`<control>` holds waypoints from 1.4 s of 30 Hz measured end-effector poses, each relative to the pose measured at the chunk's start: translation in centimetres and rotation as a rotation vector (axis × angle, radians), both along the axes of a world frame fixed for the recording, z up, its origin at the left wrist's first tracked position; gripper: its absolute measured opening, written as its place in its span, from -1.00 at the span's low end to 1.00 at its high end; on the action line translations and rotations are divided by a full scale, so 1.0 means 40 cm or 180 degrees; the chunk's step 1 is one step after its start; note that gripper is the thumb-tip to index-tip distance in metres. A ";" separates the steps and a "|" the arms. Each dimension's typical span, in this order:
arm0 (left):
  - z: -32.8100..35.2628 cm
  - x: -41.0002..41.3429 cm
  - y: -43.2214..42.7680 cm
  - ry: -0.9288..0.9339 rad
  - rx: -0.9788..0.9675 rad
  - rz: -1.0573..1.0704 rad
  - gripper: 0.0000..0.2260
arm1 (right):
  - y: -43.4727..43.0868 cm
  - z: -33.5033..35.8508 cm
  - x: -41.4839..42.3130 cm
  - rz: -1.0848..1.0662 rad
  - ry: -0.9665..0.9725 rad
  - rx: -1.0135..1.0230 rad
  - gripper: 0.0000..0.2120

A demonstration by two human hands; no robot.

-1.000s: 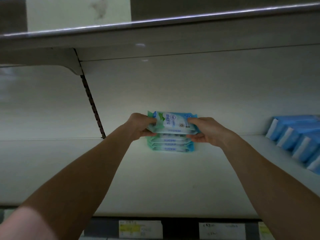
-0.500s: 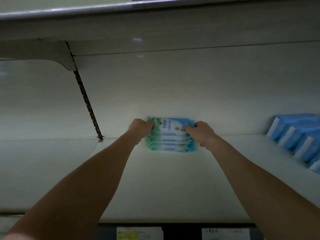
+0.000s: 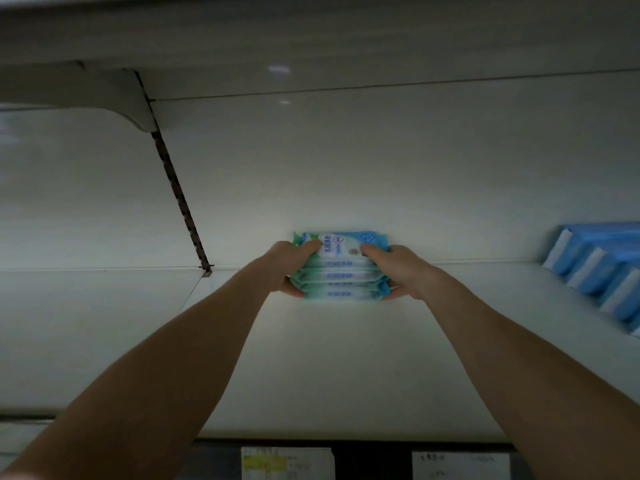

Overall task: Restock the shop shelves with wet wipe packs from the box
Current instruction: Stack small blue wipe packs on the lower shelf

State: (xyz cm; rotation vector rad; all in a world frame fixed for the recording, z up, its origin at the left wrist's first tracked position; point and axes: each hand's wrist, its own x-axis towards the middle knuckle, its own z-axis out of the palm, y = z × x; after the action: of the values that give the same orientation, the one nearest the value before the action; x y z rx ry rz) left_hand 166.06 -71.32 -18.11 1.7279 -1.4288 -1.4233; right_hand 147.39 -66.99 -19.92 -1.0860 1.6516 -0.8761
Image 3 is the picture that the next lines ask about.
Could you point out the metal store shelving unit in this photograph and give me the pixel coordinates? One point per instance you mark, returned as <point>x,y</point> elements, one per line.
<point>400,155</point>

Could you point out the person's left forearm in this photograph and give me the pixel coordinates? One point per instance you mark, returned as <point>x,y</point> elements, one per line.
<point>150,395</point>

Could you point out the blue packaged goods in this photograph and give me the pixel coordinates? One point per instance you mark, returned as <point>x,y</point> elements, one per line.
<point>600,265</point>

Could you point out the person's right forearm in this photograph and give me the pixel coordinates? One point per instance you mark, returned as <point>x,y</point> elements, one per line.
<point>540,395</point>

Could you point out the person's left hand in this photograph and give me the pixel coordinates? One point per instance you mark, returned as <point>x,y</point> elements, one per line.
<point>285,265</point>

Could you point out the person's right hand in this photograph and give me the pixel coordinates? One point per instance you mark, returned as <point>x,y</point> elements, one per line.
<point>415,275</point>

